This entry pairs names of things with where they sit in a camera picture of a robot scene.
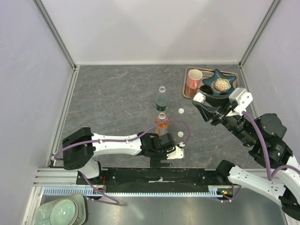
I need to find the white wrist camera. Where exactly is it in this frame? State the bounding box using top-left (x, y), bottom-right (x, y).
top-left (226, 88), bottom-right (253, 117)
top-left (166, 146), bottom-right (185, 160)

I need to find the middle white bottle cap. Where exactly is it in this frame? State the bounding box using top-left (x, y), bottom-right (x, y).
top-left (178, 131), bottom-right (184, 137)

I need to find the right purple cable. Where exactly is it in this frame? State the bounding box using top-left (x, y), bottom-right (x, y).
top-left (241, 111), bottom-right (300, 181)

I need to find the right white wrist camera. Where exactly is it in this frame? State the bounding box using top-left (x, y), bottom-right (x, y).
top-left (226, 88), bottom-right (253, 117)

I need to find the far white bottle cap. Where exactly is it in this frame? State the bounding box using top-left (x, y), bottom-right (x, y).
top-left (178, 108), bottom-right (184, 114)

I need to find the white bottle cap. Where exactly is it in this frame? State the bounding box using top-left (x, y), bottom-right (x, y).
top-left (178, 131), bottom-right (184, 137)
top-left (178, 108), bottom-right (184, 114)

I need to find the pink mug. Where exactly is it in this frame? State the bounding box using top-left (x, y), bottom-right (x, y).
top-left (187, 69), bottom-right (203, 90)

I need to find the slotted cable duct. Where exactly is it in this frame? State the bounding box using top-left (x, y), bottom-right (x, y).
top-left (43, 187), bottom-right (223, 198)

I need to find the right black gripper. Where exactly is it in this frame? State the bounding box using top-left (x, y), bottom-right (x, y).
top-left (192, 91), bottom-right (257, 146)

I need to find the green ceramic plate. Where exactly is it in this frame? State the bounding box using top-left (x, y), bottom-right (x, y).
top-left (34, 194), bottom-right (88, 225)

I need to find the metal tray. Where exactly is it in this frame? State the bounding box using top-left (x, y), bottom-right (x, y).
top-left (182, 67), bottom-right (240, 98)

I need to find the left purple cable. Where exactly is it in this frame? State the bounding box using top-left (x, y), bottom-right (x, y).
top-left (54, 118), bottom-right (191, 206)

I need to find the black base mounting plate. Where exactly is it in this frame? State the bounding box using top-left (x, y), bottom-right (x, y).
top-left (88, 167), bottom-right (232, 187)

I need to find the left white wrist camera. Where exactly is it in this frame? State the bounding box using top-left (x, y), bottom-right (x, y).
top-left (166, 146), bottom-right (185, 160)

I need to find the green label water bottle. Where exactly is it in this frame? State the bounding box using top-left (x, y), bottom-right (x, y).
top-left (156, 85), bottom-right (169, 112)

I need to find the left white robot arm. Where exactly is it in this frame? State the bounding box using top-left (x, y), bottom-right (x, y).
top-left (62, 127), bottom-right (182, 184)

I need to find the blue star-shaped dish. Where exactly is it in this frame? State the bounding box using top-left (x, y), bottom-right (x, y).
top-left (202, 69), bottom-right (236, 95)

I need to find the purple cable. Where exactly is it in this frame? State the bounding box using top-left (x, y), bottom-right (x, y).
top-left (54, 118), bottom-right (191, 206)
top-left (241, 111), bottom-right (300, 181)

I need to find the orange drink bottle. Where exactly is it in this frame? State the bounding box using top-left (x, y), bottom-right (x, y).
top-left (155, 112), bottom-right (169, 136)

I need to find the green ceramic bowl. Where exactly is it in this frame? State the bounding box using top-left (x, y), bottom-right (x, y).
top-left (50, 198), bottom-right (78, 225)

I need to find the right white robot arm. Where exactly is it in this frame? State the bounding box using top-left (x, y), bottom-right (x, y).
top-left (192, 88), bottom-right (300, 220)

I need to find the small patterned bowl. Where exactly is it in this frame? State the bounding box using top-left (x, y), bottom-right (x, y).
top-left (212, 78), bottom-right (231, 92)

